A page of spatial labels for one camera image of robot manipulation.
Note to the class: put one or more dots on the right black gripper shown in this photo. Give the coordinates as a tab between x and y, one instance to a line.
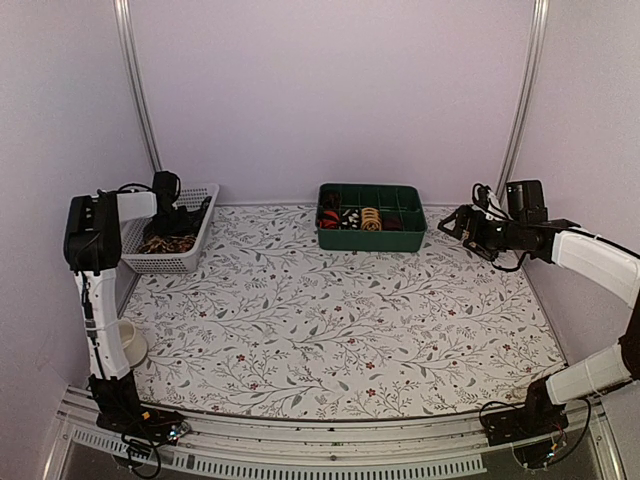
466	213

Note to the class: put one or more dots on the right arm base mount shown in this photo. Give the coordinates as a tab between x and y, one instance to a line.
507	423

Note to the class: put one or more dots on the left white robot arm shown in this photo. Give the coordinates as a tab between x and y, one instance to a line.
92	249

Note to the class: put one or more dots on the rolled dark brown tie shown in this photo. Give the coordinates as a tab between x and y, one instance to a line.
330	199

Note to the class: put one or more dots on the white ceramic mug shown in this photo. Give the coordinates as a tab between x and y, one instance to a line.
134	344

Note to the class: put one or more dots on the pile of dark ties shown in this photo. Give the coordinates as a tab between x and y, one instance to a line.
175	244

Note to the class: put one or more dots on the rolled tan tie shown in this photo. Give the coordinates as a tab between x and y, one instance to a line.
371	219

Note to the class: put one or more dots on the rolled orange black tie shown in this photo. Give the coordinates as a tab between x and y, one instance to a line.
329	219

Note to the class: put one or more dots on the right aluminium frame post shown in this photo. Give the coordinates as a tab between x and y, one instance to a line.
532	63

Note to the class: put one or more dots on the rolled dark red tie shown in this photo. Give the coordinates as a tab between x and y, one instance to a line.
391	221

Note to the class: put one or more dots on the white plastic basket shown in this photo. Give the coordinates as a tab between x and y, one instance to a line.
178	263

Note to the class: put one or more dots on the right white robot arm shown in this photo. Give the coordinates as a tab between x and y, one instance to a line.
564	244

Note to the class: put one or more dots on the front aluminium rail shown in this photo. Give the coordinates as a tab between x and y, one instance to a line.
440	447

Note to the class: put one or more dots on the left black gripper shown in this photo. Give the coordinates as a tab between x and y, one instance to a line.
185	224

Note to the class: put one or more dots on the floral patterned table mat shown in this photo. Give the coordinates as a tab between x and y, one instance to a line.
270	325

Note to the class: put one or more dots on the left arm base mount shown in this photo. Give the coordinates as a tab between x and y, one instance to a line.
158	426

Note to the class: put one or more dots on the left aluminium frame post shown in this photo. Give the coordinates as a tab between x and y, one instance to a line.
124	25

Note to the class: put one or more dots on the rolled black white tie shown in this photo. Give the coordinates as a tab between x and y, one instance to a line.
350	219

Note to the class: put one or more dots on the green divided organizer box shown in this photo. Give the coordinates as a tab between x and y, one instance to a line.
401	199

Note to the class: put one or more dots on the aluminium frame post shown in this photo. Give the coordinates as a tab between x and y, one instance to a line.
124	25
532	63

